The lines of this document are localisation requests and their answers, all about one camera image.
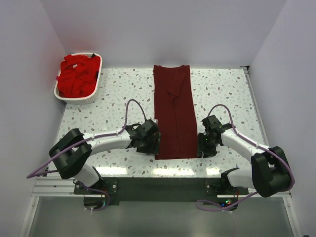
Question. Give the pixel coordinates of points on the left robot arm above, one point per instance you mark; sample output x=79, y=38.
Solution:
x=71, y=153

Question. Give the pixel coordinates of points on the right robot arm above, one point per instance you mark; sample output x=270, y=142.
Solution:
x=269, y=173

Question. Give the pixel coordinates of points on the dark red t shirt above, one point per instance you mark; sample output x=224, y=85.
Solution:
x=174, y=110

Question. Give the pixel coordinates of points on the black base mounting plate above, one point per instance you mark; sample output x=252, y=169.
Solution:
x=114, y=190

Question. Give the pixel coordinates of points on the bright red t shirt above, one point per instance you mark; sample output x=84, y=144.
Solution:
x=78, y=75

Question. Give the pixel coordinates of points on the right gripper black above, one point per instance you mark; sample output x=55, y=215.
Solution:
x=203, y=144

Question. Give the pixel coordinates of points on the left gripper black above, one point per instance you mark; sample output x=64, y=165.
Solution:
x=155, y=142

